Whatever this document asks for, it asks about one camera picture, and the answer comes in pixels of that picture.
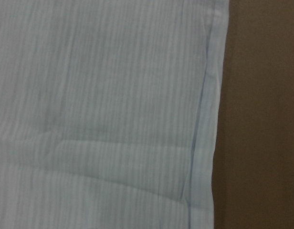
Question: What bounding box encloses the light blue button-up shirt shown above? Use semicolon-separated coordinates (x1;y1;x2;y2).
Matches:
0;0;229;229

